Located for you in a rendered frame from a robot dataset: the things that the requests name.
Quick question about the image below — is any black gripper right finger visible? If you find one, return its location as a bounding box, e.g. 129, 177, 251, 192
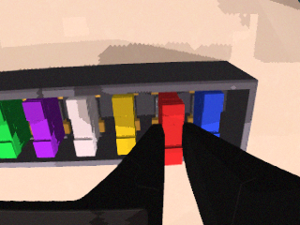
181, 123, 300, 225

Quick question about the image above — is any blue fuse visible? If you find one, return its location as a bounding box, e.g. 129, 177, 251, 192
192, 90, 225, 138

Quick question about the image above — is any dark grey fuse block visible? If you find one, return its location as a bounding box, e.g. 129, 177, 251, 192
0, 60, 258, 169

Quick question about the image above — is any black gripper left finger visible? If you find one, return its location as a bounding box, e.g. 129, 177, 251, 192
0, 124, 165, 225

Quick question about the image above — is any yellow fuse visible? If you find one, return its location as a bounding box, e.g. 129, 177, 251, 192
112, 94, 135, 155

